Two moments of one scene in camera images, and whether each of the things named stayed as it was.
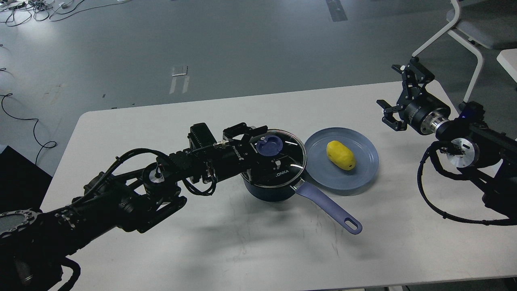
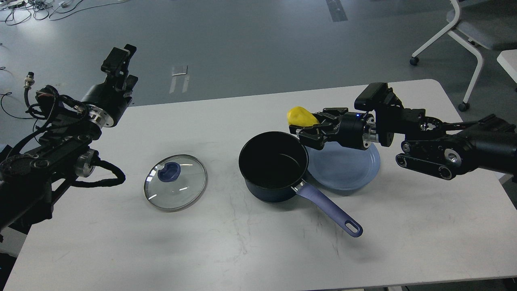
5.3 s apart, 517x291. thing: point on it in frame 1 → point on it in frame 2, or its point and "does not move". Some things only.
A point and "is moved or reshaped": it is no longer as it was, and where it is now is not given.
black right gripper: (425, 112) → (349, 132)
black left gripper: (233, 157) → (105, 102)
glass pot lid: (280, 160) is moved or reshaped
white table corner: (507, 58) does not move
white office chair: (492, 23) does not move
